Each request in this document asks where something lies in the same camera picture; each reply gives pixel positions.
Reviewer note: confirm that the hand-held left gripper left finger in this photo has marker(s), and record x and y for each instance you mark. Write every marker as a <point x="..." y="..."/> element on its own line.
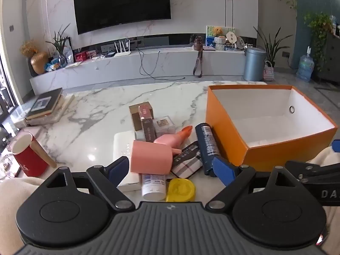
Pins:
<point x="119" y="168"/>

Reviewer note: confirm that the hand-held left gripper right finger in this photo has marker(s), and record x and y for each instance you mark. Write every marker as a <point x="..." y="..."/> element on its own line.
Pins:
<point x="224" y="170"/>

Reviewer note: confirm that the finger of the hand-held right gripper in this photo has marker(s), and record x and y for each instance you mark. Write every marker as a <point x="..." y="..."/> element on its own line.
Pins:
<point x="305" y="167"/>
<point x="308" y="179"/>

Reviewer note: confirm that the white box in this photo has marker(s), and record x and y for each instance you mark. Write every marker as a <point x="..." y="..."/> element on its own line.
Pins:
<point x="122" y="143"/>

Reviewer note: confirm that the navy spray can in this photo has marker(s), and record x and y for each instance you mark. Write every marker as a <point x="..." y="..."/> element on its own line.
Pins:
<point x="207" y="146"/>

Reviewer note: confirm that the plaid pouch black label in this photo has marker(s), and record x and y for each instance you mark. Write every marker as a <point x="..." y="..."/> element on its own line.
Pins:
<point x="186" y="168"/>

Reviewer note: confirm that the white tube bottle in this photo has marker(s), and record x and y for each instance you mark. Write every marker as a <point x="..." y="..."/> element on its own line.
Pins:
<point x="152" y="188"/>

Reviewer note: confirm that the yellow tape measure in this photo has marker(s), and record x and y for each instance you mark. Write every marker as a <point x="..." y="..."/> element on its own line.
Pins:
<point x="180" y="190"/>

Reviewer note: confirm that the dark red printed carton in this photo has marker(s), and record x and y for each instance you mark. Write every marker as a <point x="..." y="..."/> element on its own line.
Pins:
<point x="148" y="130"/>

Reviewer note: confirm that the brown cardboard box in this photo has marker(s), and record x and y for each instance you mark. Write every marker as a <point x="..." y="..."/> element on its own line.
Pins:
<point x="135" y="119"/>

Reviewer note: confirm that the orange cardboard box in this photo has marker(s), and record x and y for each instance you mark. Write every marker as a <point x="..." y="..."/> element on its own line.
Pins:
<point x="220" y="117"/>

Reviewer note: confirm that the pink spray bottle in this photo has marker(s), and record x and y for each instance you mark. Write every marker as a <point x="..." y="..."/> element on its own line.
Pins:
<point x="170" y="140"/>

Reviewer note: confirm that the clear acrylic picture box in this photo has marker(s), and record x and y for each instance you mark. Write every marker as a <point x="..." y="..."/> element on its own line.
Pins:
<point x="164" y="126"/>

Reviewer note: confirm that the cream cloth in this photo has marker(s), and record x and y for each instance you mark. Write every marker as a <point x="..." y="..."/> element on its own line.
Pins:
<point x="10" y="217"/>
<point x="324" y="156"/>

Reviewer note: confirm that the beige thick book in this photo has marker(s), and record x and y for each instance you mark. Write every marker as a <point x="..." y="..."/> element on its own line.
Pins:
<point x="59" y="110"/>

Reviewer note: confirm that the blue water jug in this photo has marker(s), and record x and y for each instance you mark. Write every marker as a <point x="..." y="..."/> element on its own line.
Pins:
<point x="305" y="67"/>

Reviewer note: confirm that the black hardcover book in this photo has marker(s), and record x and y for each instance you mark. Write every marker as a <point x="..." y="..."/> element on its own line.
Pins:
<point x="43" y="102"/>

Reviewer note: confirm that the marble television console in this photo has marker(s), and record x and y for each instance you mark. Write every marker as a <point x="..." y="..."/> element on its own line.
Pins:
<point x="119" y="67"/>

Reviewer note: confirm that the pink woven basket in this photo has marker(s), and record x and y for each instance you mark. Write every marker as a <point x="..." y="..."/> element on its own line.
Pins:
<point x="268" y="73"/>

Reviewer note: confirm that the grey-blue trash can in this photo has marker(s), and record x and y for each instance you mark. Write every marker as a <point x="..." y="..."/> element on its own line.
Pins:
<point x="253" y="63"/>

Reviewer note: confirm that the dark cabinet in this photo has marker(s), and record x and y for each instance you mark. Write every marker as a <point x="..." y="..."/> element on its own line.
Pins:
<point x="330" y="55"/>

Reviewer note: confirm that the white router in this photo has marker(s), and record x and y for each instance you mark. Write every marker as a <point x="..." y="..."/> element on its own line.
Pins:
<point x="122" y="53"/>

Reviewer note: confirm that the red gift box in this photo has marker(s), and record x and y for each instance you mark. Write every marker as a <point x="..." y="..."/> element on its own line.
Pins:
<point x="80" y="56"/>

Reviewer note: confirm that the potted snake plant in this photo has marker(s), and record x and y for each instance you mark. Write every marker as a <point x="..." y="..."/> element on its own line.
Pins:
<point x="271" y="50"/>

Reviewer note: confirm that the blue snack packets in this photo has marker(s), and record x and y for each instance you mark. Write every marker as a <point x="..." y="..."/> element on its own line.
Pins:
<point x="53" y="65"/>

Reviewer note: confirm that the round woven pot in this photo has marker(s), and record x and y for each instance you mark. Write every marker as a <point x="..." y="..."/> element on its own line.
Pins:
<point x="220" y="43"/>

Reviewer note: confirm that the decorative plate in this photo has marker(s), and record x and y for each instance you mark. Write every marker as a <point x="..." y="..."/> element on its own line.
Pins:
<point x="241" y="42"/>

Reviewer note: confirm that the round hand fan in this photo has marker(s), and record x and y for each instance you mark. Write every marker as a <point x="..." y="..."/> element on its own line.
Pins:
<point x="231" y="37"/>

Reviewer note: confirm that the gold vase dried flowers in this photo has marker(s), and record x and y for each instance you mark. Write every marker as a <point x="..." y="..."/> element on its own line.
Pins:
<point x="39" y="62"/>

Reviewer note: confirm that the aloe plant glass vase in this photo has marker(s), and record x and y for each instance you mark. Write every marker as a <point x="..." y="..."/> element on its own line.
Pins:
<point x="59" y="45"/>

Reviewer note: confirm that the brown teddy bear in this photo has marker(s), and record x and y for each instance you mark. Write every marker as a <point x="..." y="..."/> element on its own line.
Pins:
<point x="218" y="31"/>

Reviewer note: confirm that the black television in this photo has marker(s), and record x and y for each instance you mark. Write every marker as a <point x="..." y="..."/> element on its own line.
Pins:
<point x="122" y="2"/>

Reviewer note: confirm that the black picture frame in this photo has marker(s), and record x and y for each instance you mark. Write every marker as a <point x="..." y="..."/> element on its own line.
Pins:
<point x="69" y="42"/>

